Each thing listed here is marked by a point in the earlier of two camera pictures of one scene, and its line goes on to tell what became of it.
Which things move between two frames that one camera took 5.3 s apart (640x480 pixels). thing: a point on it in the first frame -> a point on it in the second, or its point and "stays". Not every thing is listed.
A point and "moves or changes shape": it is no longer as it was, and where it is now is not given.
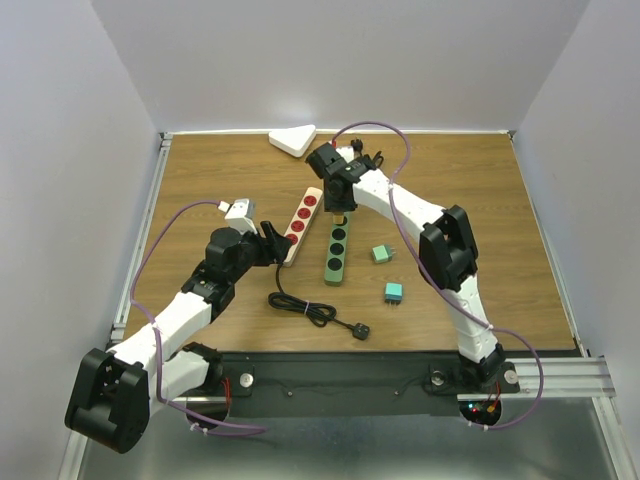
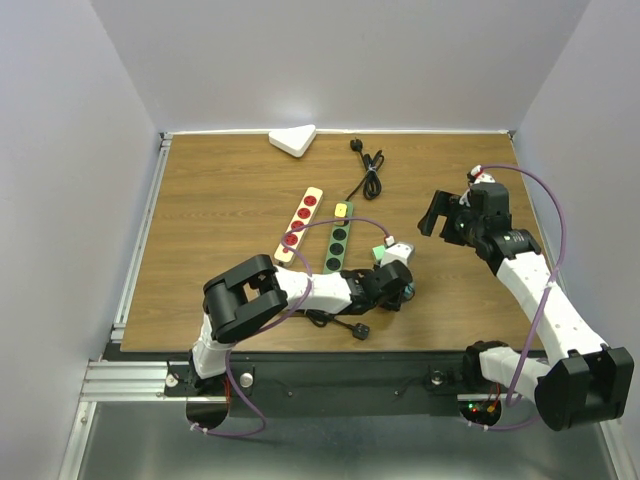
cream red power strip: [301, 222] stays
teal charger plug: [393, 293] moves or changes shape
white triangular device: [294, 141] stays
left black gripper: [272, 249] -> [393, 303]
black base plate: [352, 383] stays
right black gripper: [333, 204] -> [446, 204]
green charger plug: [383, 253] stays
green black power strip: [336, 258] stays
